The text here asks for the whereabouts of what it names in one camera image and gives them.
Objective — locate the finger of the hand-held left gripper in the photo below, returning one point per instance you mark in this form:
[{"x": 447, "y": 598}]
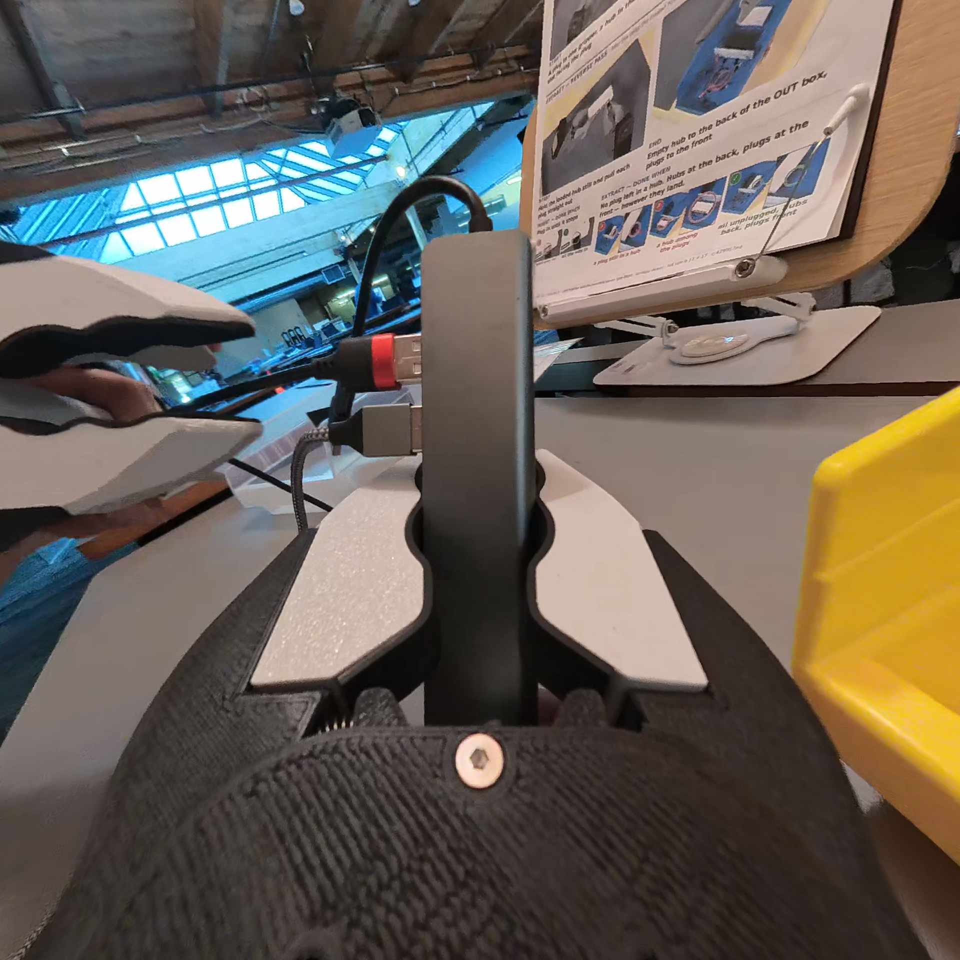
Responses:
[
  {"x": 150, "y": 457},
  {"x": 112, "y": 300}
]

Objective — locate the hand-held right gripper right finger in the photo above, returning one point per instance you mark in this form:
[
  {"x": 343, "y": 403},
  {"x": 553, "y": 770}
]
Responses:
[{"x": 607, "y": 600}]

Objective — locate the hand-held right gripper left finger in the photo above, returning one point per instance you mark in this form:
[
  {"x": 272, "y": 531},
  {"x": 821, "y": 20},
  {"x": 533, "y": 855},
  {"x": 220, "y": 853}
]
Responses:
[{"x": 345, "y": 600}]

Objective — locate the grey usb hub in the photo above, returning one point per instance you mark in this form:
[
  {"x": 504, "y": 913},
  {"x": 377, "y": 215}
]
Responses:
[{"x": 480, "y": 375}]

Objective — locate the yellow plastic bin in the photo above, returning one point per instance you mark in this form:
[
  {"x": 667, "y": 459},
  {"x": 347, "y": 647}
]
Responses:
[{"x": 885, "y": 525}]

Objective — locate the person's left hand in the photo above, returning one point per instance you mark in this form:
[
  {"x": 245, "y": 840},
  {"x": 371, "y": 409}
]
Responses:
[{"x": 105, "y": 390}]

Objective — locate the clear plastic tray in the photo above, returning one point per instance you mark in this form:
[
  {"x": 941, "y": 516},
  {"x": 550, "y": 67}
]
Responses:
[{"x": 262, "y": 450}]

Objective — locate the glass skylight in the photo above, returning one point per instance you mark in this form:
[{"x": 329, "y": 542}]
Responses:
[{"x": 187, "y": 202}]

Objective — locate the paper with red label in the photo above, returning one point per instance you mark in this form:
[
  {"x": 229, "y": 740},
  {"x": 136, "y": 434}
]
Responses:
[{"x": 555, "y": 356}]

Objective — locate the ceiling projector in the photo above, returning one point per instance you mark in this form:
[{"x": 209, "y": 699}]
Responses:
[{"x": 351, "y": 127}]

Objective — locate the printed instruction sheet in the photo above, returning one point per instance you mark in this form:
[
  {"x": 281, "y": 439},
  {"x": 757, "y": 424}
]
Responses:
[{"x": 712, "y": 150}]

